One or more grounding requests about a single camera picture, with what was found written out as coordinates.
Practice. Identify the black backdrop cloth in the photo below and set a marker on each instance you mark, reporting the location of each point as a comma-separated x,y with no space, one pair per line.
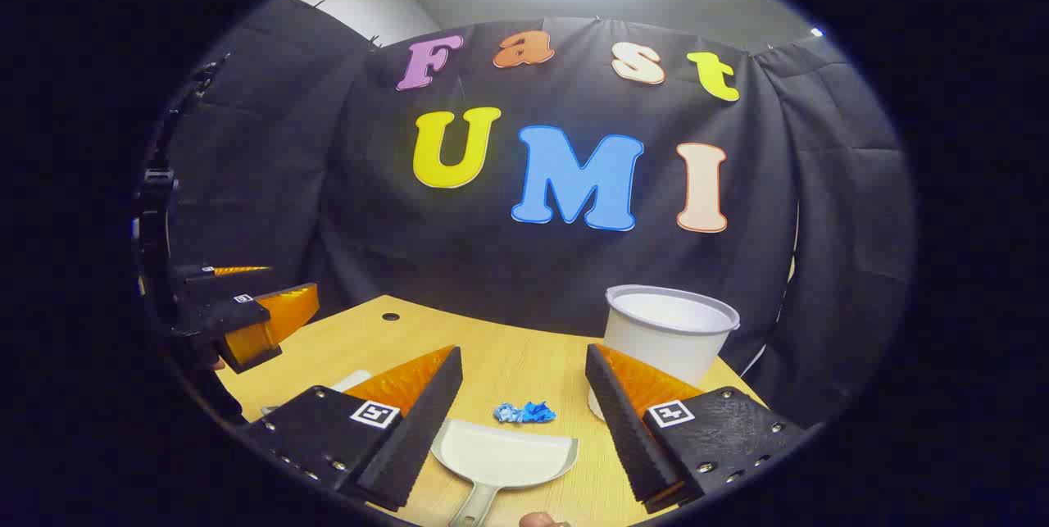
328,183

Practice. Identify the grey dustpan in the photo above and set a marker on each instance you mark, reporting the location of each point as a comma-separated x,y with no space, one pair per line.
508,453

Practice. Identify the light blue paper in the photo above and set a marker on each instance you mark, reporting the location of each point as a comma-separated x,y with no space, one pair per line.
507,413

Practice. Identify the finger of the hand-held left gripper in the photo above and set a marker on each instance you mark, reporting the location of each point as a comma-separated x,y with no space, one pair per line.
221,318
197,271

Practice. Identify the white garbage bin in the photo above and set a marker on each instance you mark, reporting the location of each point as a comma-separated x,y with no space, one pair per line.
672,338

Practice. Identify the small grey broom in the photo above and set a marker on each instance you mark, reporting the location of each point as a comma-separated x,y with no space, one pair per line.
354,380

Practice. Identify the dark blue paper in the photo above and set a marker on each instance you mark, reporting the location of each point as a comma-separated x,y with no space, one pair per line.
541,411

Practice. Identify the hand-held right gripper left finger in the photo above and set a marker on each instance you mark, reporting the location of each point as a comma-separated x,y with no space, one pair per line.
422,429

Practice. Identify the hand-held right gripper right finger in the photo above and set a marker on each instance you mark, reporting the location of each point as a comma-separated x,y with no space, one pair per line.
623,429

